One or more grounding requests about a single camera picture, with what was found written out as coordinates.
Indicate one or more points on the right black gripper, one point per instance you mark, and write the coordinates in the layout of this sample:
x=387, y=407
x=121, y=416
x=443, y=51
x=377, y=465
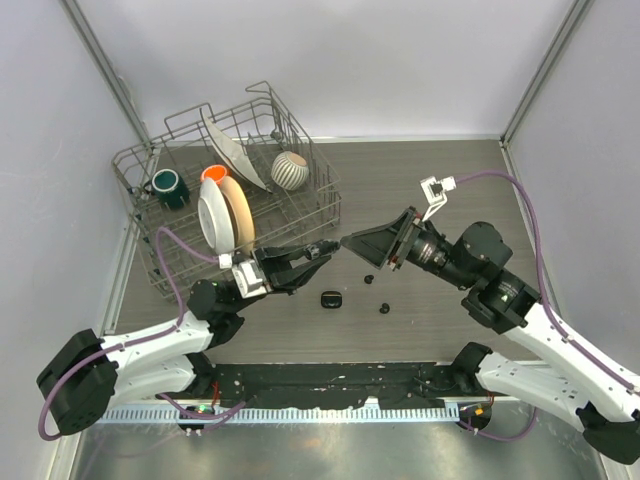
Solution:
x=391, y=240

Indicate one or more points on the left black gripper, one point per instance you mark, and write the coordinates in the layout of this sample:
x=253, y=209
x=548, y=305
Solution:
x=274, y=266

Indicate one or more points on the dusty black oval case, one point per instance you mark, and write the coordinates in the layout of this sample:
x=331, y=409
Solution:
x=321, y=248

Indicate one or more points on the glossy black charging case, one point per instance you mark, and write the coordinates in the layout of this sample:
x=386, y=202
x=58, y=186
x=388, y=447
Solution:
x=331, y=300

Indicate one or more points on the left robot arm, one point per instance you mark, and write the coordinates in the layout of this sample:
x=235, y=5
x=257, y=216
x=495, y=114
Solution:
x=91, y=375

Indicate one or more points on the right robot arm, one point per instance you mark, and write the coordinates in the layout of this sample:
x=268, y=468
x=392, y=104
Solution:
x=588, y=389

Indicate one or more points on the beige round plate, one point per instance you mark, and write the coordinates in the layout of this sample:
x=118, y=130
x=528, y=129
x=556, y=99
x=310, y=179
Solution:
x=241, y=216

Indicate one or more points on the white round plate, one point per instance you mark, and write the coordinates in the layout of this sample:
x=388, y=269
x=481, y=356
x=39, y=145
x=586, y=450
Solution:
x=214, y=218

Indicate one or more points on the striped ceramic bowl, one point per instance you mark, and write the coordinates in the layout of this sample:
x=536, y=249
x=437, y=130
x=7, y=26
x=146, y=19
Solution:
x=290, y=171

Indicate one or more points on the orange cup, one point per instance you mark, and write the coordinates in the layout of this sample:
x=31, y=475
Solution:
x=216, y=173

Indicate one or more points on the grey tilted plate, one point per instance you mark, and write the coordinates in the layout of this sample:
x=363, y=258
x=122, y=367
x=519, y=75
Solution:
x=247, y=162

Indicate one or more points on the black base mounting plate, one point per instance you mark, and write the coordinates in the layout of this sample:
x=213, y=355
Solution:
x=334, y=386

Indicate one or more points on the dark green mug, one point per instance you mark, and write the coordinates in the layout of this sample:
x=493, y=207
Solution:
x=169, y=188

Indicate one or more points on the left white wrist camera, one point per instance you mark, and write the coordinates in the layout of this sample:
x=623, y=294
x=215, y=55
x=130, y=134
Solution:
x=249, y=278

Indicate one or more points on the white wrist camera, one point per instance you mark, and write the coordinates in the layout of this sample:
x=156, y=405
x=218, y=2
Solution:
x=249, y=278
x=435, y=192

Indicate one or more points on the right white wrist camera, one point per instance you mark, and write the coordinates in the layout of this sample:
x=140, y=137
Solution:
x=435, y=192

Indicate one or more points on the grey wire dish rack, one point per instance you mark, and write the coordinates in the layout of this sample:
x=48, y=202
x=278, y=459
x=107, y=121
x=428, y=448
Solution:
x=281, y=219

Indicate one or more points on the white slotted cable duct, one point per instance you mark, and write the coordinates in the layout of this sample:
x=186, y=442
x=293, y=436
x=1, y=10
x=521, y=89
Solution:
x=370, y=412

